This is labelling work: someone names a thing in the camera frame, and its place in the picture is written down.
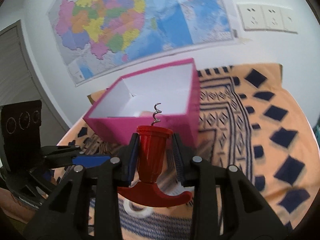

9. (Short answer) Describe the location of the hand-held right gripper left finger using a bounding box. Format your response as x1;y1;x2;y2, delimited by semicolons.
24;132;140;240

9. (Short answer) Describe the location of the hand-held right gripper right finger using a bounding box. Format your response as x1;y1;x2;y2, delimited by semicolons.
171;132;288;240

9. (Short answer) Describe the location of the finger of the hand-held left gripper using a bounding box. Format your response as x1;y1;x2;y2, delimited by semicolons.
42;155;112;170
41;145;83;159

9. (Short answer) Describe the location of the red corkscrew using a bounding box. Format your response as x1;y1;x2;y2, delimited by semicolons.
117;102;193;208

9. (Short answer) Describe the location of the pink cardboard box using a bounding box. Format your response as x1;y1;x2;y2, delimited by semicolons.
83;58;202;150

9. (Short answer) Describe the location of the white tape roll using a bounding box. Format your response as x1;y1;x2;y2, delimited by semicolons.
124;200;153;217

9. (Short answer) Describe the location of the grey door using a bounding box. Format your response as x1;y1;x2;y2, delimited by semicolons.
0;20;73;135

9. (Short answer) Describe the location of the pink cloth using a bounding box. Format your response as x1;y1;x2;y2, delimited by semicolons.
0;187;38;224

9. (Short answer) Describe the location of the orange patterned blanket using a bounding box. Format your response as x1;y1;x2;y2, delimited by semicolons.
52;64;318;240

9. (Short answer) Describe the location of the colourful wall map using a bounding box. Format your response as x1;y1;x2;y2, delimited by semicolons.
47;0;239;87

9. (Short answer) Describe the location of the white wall socket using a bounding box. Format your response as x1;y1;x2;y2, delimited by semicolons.
261;5;285;30
236;4;267;31

